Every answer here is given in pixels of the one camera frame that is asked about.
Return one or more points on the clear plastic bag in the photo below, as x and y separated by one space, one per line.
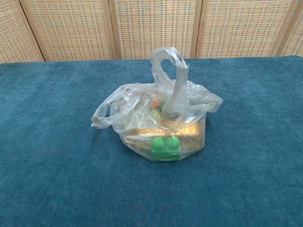
180 94

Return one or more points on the white packet with orange edge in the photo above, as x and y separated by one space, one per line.
156 103

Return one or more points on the gold foil snack packet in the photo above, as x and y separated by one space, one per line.
142 134

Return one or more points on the green toy building brick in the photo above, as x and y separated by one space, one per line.
165 151

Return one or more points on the teal carpet table mat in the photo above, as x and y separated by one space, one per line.
47 142

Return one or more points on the woven wicker folding screen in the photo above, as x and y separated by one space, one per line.
71 28

